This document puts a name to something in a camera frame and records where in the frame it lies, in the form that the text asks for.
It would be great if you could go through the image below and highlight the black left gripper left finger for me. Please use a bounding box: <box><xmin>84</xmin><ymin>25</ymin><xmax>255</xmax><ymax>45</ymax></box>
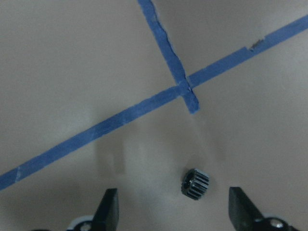
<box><xmin>91</xmin><ymin>188</ymin><xmax>119</xmax><ymax>231</ymax></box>

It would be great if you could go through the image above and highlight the small black bearing gear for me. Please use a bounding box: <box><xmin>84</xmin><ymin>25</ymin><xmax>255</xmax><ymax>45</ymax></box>
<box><xmin>181</xmin><ymin>168</ymin><xmax>210</xmax><ymax>200</ymax></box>

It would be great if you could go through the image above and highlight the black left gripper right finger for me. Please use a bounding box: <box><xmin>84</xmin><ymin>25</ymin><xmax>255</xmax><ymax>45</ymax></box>
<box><xmin>228</xmin><ymin>187</ymin><xmax>264</xmax><ymax>231</ymax></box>

